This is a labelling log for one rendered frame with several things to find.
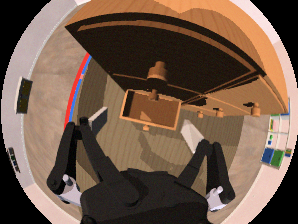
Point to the brown wooden chest of drawers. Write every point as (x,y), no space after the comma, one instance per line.
(220,20)

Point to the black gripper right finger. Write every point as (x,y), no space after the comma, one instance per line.
(218,182)

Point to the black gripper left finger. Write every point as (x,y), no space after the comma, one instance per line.
(62,179)

